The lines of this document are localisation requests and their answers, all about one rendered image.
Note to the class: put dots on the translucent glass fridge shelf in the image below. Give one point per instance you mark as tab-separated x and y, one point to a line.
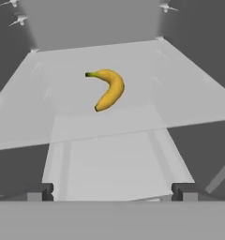
117	93

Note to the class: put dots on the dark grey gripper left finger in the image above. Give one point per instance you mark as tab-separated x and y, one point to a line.
39	191

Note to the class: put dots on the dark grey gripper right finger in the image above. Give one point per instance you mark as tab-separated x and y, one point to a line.
183	191

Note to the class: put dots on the yellow banana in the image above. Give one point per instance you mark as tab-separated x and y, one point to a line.
112	89

